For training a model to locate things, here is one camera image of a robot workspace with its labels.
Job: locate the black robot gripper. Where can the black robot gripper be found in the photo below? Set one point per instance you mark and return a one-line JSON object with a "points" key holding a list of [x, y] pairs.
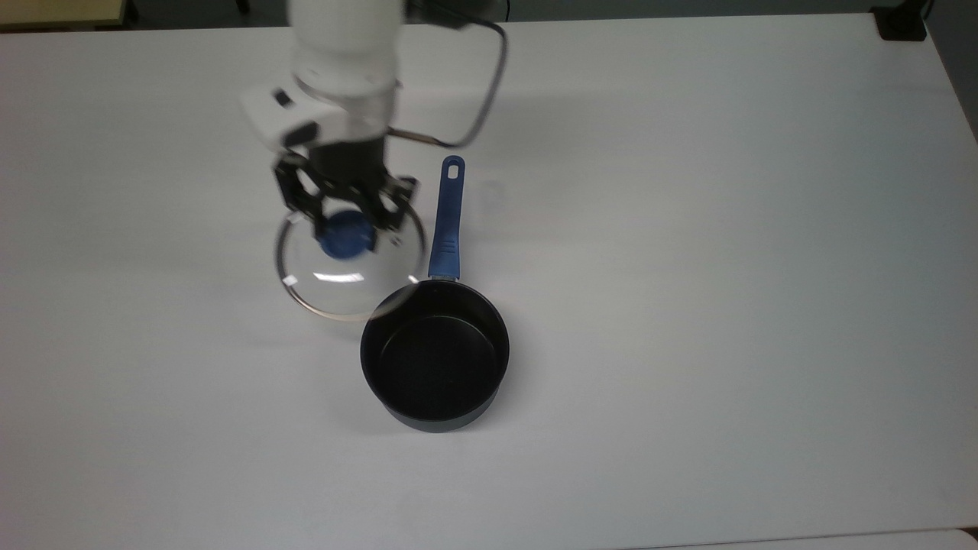
{"points": [[348, 164]]}

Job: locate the glass lid with blue knob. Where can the glass lid with blue knob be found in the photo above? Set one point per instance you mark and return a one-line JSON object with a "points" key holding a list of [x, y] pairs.
{"points": [[336, 286]]}

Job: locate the light wooden table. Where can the light wooden table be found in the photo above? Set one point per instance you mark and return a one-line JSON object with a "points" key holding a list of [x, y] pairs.
{"points": [[61, 11]]}

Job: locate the black clamp block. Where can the black clamp block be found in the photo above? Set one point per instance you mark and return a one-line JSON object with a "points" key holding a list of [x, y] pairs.
{"points": [[900, 23]]}

